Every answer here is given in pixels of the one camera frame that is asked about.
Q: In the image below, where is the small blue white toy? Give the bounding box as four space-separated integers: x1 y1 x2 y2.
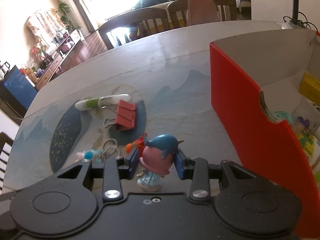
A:
75 150 102 163

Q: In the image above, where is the orange toy figure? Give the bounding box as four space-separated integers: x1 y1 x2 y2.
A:
125 133 147 157

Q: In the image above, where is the pink narwhal girl figurine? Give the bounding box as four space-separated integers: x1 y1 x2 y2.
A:
137 134 184 192

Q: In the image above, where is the pink binder clip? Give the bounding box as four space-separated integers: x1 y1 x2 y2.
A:
103 100 137 131

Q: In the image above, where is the white green glue tube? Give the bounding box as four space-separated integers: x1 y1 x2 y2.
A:
75 94 131 111

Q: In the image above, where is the teal stone egg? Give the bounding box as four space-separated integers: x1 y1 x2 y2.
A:
273 111 293 126

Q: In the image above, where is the red cardboard box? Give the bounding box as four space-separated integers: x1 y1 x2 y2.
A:
209 29 319 238

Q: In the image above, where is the yellow cardboard box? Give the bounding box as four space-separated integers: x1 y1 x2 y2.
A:
298 72 320 104

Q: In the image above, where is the fruit label jar green lid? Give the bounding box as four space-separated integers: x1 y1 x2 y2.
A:
297 132 319 170

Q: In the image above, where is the blue landscape table mat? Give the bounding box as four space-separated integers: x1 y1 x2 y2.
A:
4 51 239 191

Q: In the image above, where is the white cabinet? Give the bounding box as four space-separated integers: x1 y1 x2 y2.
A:
0 110 19 140

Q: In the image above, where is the wooden tv console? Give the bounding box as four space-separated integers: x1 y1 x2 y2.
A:
35 28 84 91

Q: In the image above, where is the blue black cabinet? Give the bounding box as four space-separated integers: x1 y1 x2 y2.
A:
1 66 38 116

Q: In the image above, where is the dark wooden dining chair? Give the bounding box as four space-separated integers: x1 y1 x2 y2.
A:
98 7 170 50

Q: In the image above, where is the wooden chair with pink cloth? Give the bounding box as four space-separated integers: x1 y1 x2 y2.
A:
168 0 237 29

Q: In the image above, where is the green potted plant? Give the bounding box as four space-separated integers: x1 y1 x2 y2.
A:
58 2 80 32

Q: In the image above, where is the grey desk lamp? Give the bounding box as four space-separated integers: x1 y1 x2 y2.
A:
280 0 318 31

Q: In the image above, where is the metal key ring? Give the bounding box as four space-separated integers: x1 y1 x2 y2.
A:
96 138 121 161

